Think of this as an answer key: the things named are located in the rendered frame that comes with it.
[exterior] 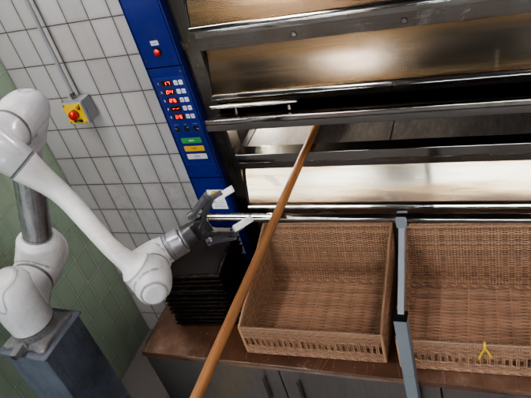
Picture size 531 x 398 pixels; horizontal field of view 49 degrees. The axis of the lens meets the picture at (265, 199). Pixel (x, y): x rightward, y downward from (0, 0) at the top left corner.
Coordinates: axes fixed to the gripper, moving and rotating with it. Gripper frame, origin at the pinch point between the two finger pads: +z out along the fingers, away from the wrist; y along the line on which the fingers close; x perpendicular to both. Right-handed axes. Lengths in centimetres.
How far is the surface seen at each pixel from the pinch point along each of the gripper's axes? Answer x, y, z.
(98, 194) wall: -96, 21, -58
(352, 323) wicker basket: 1, 76, 12
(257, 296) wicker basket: -24, 61, -15
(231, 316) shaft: 32.7, 7.8, -16.8
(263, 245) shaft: 10.1, 10.9, -0.1
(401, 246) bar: 23, 29, 37
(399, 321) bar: 38, 41, 24
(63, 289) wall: -77, 44, -94
